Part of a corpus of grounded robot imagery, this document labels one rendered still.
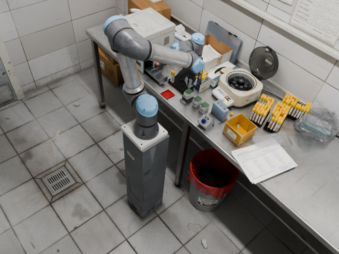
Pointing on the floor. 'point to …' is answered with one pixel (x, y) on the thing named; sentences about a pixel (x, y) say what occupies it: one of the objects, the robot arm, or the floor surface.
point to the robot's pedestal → (145, 174)
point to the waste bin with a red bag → (223, 180)
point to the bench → (313, 242)
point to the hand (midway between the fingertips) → (187, 86)
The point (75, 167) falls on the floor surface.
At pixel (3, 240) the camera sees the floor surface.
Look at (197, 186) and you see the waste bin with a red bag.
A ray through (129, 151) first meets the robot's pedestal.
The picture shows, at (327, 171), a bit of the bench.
